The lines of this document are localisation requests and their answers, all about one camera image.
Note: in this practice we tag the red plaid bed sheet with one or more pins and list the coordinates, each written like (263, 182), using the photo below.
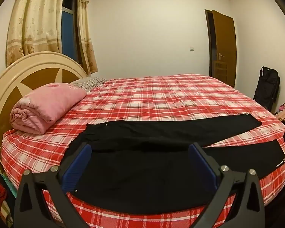
(156, 99)

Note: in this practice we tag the window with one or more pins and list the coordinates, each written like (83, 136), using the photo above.
(68, 28)

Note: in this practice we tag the wide beige floral curtain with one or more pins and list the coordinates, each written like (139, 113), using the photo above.
(35, 21)

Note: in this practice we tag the striped pillow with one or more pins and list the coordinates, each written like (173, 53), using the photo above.
(87, 83)

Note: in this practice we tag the black pants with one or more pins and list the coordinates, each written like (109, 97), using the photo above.
(144, 171)

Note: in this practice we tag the brown wooden door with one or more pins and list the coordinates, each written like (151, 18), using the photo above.
(224, 42)

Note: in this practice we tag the wooden chair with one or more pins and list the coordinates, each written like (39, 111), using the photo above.
(220, 71)

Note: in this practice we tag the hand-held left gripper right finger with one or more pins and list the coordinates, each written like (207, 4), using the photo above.
(202, 166)

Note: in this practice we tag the pile of dark clothes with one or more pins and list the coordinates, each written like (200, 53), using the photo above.
(0, 194)

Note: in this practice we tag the pink folded blanket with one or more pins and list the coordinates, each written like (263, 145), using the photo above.
(45, 104)

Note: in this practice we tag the black bag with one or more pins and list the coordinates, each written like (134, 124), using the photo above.
(267, 87)

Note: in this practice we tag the pile of pale clothes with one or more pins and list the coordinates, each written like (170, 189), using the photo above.
(283, 112)

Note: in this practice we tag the cream and brown headboard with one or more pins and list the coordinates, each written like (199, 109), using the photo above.
(4, 87)

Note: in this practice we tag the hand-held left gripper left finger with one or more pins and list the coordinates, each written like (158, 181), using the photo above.
(77, 166)

